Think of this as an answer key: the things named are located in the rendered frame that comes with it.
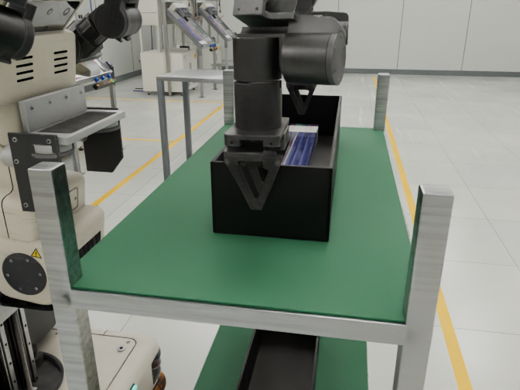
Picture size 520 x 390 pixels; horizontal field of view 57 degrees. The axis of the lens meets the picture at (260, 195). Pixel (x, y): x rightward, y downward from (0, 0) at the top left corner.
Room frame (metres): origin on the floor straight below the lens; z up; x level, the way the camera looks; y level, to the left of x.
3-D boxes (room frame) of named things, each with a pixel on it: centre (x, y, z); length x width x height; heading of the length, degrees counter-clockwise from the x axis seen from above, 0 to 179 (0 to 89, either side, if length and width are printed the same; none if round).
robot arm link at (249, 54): (0.58, 0.00, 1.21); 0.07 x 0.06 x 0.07; 66
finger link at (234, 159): (0.56, 0.00, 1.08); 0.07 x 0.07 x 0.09; 80
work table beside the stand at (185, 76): (3.59, 0.34, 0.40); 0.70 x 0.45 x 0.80; 73
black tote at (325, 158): (0.91, -0.06, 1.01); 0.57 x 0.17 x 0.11; 170
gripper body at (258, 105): (0.58, 0.00, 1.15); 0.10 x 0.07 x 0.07; 170
